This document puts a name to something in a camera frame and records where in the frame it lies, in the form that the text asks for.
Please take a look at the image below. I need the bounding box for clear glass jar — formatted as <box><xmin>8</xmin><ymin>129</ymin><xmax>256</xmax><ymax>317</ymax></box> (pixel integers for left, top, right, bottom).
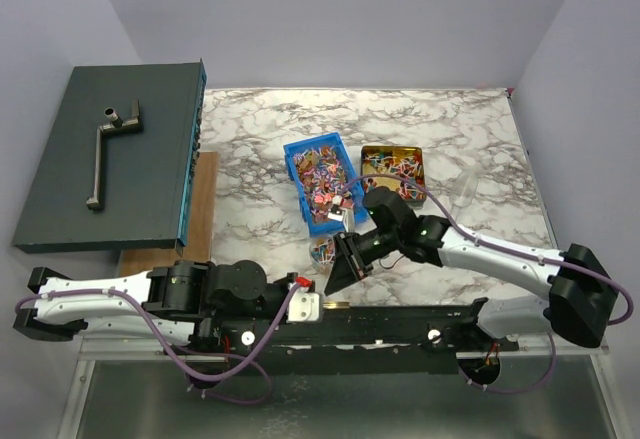
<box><xmin>309</xmin><ymin>235</ymin><xmax>336</xmax><ymax>275</ymax></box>

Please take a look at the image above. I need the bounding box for metal candy tin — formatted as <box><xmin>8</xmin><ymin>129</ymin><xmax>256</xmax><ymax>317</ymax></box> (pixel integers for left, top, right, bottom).
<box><xmin>360</xmin><ymin>145</ymin><xmax>427</xmax><ymax>207</ymax></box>

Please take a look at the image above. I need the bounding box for blue candy bin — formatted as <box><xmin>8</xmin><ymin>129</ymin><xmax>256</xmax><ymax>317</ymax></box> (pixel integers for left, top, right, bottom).
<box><xmin>283</xmin><ymin>132</ymin><xmax>368</xmax><ymax>237</ymax></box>

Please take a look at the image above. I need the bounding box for round jar lid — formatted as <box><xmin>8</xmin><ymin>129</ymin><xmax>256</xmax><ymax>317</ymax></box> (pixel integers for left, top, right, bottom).
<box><xmin>323</xmin><ymin>301</ymin><xmax>350</xmax><ymax>310</ymax></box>

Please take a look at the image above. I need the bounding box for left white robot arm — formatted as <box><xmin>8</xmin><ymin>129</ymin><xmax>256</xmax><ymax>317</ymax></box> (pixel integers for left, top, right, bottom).
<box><xmin>13</xmin><ymin>260</ymin><xmax>322</xmax><ymax>354</ymax></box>

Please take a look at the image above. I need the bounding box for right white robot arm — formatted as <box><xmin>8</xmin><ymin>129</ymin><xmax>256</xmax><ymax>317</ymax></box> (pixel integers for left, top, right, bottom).
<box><xmin>324</xmin><ymin>187</ymin><xmax>618</xmax><ymax>351</ymax></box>

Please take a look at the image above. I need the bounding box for wooden board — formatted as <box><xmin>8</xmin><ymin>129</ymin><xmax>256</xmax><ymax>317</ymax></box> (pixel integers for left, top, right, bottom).
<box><xmin>117</xmin><ymin>152</ymin><xmax>219</xmax><ymax>276</ymax></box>

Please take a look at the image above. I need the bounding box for dark grey box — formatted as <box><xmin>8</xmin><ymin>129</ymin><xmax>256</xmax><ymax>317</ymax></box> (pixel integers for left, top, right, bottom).
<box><xmin>12</xmin><ymin>62</ymin><xmax>207</xmax><ymax>254</ymax></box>

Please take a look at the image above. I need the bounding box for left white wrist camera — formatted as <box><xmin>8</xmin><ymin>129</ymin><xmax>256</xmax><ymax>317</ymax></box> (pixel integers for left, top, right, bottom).
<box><xmin>286</xmin><ymin>277</ymin><xmax>323</xmax><ymax>323</ymax></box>

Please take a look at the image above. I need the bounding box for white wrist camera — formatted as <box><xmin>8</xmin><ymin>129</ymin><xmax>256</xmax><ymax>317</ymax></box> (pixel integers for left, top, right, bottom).
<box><xmin>327</xmin><ymin>195</ymin><xmax>356</xmax><ymax>233</ymax></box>
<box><xmin>286</xmin><ymin>277</ymin><xmax>323</xmax><ymax>323</ymax></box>

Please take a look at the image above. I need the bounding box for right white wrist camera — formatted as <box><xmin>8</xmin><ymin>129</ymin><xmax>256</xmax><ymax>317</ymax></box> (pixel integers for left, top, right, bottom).
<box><xmin>327</xmin><ymin>195</ymin><xmax>356</xmax><ymax>233</ymax></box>

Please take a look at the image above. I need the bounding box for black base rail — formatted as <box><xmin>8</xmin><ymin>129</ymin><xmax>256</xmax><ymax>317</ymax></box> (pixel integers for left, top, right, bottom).
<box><xmin>184</xmin><ymin>303</ymin><xmax>521</xmax><ymax>376</ymax></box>

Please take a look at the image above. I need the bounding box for metal crank handle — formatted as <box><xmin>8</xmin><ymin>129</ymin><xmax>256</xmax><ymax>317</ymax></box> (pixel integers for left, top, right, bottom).
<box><xmin>85</xmin><ymin>99</ymin><xmax>144</xmax><ymax>212</ymax></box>

